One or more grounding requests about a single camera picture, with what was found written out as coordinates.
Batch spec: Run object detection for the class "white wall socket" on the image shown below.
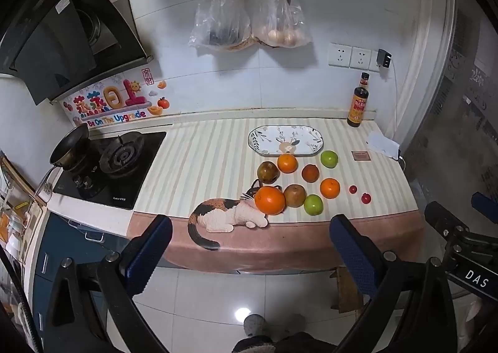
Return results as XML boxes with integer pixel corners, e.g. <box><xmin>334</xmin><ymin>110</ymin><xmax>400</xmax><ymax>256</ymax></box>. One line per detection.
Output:
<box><xmin>328</xmin><ymin>43</ymin><xmax>353</xmax><ymax>68</ymax></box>
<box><xmin>349</xmin><ymin>46</ymin><xmax>380</xmax><ymax>71</ymax></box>

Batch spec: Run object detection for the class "black range hood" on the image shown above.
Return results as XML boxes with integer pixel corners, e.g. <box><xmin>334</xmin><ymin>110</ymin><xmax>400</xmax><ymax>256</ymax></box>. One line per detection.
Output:
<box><xmin>0</xmin><ymin>0</ymin><xmax>154</xmax><ymax>105</ymax></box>

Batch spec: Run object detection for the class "striped cat print tablecloth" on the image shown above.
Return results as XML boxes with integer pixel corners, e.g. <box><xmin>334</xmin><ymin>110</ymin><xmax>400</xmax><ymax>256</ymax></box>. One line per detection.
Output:
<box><xmin>132</xmin><ymin>117</ymin><xmax>426</xmax><ymax>272</ymax></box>

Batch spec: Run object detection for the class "green apple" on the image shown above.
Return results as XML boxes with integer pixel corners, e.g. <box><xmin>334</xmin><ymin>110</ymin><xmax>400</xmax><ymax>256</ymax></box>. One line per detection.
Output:
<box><xmin>304</xmin><ymin>194</ymin><xmax>324</xmax><ymax>216</ymax></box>
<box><xmin>320</xmin><ymin>150</ymin><xmax>339</xmax><ymax>169</ymax></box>

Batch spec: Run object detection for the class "plastic bag with dark contents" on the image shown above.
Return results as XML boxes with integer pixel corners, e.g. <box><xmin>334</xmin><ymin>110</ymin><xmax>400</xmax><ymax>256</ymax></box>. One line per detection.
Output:
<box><xmin>189</xmin><ymin>0</ymin><xmax>251</xmax><ymax>52</ymax></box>

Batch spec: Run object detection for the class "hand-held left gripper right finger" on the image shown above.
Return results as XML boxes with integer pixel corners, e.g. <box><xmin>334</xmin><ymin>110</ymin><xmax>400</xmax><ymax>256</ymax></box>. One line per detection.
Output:
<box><xmin>329</xmin><ymin>214</ymin><xmax>458</xmax><ymax>353</ymax></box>

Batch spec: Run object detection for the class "black gas stove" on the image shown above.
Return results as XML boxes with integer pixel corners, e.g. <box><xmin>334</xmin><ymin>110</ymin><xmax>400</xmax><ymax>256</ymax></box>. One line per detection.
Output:
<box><xmin>52</xmin><ymin>130</ymin><xmax>167</xmax><ymax>210</ymax></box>

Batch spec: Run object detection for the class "person's grey slipper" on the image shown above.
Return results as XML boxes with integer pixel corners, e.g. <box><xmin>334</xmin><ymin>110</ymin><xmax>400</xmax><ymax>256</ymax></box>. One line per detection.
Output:
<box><xmin>243</xmin><ymin>314</ymin><xmax>268</xmax><ymax>337</ymax></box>

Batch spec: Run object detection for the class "blue kitchen cabinet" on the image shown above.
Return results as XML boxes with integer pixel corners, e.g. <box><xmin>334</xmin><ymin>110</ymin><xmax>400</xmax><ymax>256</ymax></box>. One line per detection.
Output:
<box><xmin>31</xmin><ymin>211</ymin><xmax>131</xmax><ymax>338</ymax></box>

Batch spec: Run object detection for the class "white folded cloth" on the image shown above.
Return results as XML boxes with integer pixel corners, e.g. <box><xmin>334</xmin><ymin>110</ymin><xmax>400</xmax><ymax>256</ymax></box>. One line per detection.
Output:
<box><xmin>366</xmin><ymin>131</ymin><xmax>401</xmax><ymax>159</ymax></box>

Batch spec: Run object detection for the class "colourful wall sticker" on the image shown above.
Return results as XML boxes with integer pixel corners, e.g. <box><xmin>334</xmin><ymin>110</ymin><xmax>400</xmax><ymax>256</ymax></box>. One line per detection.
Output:
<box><xmin>62</xmin><ymin>69</ymin><xmax>172</xmax><ymax>129</ymax></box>

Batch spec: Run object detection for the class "plastic bag with eggs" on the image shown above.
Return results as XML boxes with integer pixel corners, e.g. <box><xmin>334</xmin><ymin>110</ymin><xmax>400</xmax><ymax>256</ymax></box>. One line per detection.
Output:
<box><xmin>249</xmin><ymin>0</ymin><xmax>314</xmax><ymax>49</ymax></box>

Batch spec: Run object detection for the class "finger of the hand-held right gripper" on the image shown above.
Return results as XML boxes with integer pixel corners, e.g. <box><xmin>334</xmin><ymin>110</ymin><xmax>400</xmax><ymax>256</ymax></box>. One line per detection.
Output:
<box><xmin>424</xmin><ymin>200</ymin><xmax>469</xmax><ymax>239</ymax></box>
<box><xmin>471</xmin><ymin>192</ymin><xmax>498</xmax><ymax>221</ymax></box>

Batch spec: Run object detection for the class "olive brown round fruit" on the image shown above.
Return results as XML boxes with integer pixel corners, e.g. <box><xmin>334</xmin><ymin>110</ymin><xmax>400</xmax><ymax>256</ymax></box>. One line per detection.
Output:
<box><xmin>257</xmin><ymin>161</ymin><xmax>280</xmax><ymax>185</ymax></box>

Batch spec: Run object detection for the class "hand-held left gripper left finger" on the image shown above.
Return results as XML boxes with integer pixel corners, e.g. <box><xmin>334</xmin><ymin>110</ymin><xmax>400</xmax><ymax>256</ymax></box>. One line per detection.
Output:
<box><xmin>47</xmin><ymin>215</ymin><xmax>174</xmax><ymax>353</ymax></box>

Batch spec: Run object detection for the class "large orange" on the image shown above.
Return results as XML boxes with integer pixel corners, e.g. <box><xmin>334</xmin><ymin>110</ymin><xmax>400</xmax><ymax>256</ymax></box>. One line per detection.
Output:
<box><xmin>254</xmin><ymin>186</ymin><xmax>287</xmax><ymax>216</ymax></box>

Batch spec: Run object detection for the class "dark soy sauce bottle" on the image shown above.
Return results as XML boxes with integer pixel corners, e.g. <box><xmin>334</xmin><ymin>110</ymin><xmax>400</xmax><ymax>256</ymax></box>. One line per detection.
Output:
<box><xmin>347</xmin><ymin>72</ymin><xmax>370</xmax><ymax>128</ymax></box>

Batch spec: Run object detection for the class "floral oval ceramic plate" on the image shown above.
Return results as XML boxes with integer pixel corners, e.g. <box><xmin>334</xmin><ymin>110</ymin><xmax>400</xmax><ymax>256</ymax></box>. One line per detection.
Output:
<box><xmin>248</xmin><ymin>125</ymin><xmax>324</xmax><ymax>155</ymax></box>

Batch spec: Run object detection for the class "patterned frosted glass door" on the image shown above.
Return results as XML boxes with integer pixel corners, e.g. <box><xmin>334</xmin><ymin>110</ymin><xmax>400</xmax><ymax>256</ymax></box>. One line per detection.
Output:
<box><xmin>401</xmin><ymin>7</ymin><xmax>498</xmax><ymax>198</ymax></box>

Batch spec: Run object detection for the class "cluttered side shelf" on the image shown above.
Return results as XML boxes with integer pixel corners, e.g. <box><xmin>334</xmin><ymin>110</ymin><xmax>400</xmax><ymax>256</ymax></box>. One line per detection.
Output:
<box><xmin>0</xmin><ymin>151</ymin><xmax>47</xmax><ymax>260</ymax></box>

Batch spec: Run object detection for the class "black frying pan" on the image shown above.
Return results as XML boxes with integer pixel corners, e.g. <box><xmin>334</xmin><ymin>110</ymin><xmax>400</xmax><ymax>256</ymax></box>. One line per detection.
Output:
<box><xmin>35</xmin><ymin>123</ymin><xmax>91</xmax><ymax>202</ymax></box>

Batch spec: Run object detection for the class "wooden stool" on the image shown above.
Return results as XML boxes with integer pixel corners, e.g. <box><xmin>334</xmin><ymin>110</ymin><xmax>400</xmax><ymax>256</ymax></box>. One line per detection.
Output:
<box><xmin>330</xmin><ymin>265</ymin><xmax>376</xmax><ymax>314</ymax></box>

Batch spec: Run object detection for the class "dark reddish brown round fruit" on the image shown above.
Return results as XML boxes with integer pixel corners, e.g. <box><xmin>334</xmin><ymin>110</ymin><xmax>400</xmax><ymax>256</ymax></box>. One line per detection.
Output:
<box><xmin>301</xmin><ymin>164</ymin><xmax>320</xmax><ymax>183</ymax></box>

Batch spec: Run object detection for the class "tan brown apple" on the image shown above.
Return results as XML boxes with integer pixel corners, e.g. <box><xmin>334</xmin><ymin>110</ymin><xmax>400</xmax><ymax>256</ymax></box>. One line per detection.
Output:
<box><xmin>284</xmin><ymin>184</ymin><xmax>307</xmax><ymax>208</ymax></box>

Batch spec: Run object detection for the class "white charger cable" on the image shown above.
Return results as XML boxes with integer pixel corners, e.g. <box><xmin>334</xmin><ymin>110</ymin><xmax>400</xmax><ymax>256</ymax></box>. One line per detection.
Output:
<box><xmin>388</xmin><ymin>63</ymin><xmax>406</xmax><ymax>172</ymax></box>

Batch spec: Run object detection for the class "person's dark trouser leg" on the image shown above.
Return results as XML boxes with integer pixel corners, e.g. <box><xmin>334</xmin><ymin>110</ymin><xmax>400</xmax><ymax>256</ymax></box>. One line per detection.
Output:
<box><xmin>233</xmin><ymin>332</ymin><xmax>335</xmax><ymax>353</ymax></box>

